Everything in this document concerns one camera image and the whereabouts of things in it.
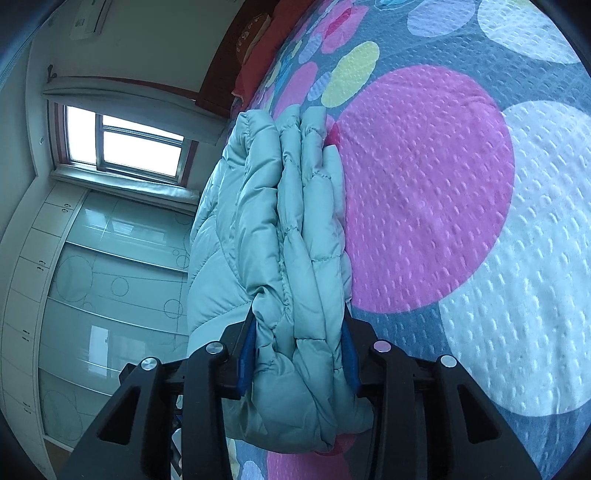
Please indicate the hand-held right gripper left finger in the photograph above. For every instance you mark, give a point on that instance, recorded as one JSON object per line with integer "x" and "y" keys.
{"x": 245, "y": 364}

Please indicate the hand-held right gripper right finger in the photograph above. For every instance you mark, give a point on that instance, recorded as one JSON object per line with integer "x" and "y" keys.
{"x": 351, "y": 364}

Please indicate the green puffer jacket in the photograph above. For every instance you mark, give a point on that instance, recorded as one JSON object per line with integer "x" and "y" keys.
{"x": 286, "y": 230}

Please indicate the glass-door wardrobe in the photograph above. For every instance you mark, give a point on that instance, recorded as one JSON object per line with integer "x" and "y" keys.
{"x": 92, "y": 286}

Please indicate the circle-printed bedspread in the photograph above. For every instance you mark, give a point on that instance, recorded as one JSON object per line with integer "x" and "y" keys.
{"x": 438, "y": 184}

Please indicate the pale curtain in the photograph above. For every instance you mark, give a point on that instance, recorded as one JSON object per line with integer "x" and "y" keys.
{"x": 138, "y": 108}
{"x": 138, "y": 189}

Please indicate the red pillow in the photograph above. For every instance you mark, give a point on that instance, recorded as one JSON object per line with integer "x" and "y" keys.
{"x": 251, "y": 81}

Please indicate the wooden headboard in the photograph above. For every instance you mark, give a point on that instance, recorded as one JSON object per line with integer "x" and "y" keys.
{"x": 217, "y": 78}

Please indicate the brown pillow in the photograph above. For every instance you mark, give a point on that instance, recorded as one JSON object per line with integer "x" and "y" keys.
{"x": 251, "y": 37}

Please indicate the white air conditioner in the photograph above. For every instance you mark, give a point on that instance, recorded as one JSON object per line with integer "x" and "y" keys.
{"x": 90, "y": 18}

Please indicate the window with white frame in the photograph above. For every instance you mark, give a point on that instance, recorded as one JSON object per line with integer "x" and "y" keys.
{"x": 129, "y": 147}

